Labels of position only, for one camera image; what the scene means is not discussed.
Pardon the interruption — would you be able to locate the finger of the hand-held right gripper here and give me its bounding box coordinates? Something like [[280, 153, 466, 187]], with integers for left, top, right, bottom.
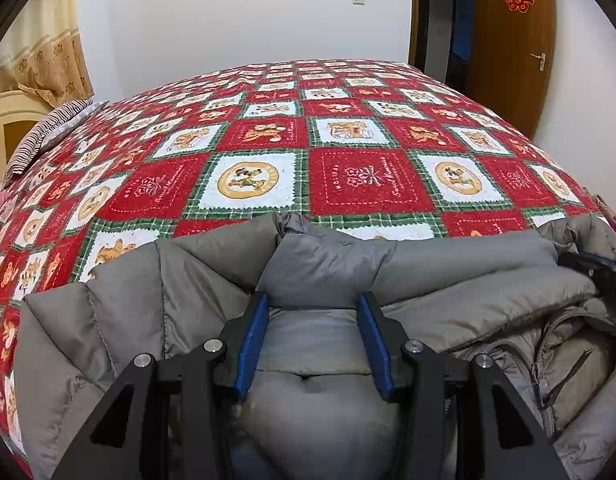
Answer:
[[558, 251, 616, 333]]

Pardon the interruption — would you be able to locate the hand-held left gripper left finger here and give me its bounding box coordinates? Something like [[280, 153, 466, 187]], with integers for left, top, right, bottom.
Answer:
[[50, 291, 271, 480]]

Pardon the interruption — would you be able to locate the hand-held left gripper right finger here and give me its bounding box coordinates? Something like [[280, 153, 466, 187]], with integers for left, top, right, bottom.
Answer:
[[357, 291, 569, 480]]

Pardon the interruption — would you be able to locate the grey puffer jacket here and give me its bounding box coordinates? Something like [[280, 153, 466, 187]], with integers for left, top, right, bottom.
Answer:
[[12, 211, 616, 480]]

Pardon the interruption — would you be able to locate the red printed checked blanket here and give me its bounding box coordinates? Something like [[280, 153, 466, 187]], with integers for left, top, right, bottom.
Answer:
[[0, 60, 616, 480]]

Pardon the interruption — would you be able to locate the brown wooden door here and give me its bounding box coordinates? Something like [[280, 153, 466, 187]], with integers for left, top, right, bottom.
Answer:
[[465, 0, 556, 133]]

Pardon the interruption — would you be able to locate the striped pillow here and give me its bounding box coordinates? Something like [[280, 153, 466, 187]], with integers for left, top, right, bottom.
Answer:
[[2, 99, 108, 188]]

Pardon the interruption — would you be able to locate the cream and gold headboard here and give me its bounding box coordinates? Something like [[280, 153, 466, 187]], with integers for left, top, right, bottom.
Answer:
[[0, 91, 51, 188]]

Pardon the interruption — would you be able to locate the beige patterned curtain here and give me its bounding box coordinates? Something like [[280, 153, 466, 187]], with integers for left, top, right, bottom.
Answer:
[[0, 0, 96, 108]]

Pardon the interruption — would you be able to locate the brown wooden door frame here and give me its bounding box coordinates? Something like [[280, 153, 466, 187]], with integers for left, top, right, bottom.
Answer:
[[408, 0, 431, 76]]

